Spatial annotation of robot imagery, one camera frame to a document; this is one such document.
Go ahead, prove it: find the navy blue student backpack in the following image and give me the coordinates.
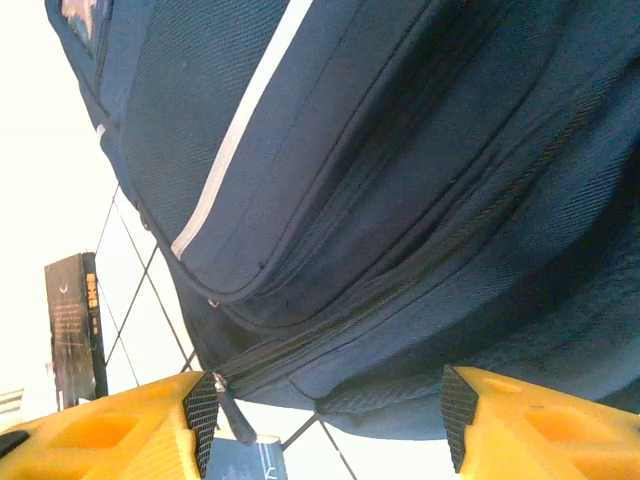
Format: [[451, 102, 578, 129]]
[[44, 0, 640, 441]]

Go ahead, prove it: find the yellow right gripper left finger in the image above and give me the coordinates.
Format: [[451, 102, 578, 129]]
[[0, 370, 221, 480]]

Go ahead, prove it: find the navy thread-bound book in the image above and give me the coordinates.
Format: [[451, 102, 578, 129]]
[[204, 433, 289, 480]]

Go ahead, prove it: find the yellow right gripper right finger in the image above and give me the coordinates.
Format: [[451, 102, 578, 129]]
[[439, 364, 640, 480]]

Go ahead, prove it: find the black paperback book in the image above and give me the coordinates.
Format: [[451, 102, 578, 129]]
[[43, 252, 110, 409]]

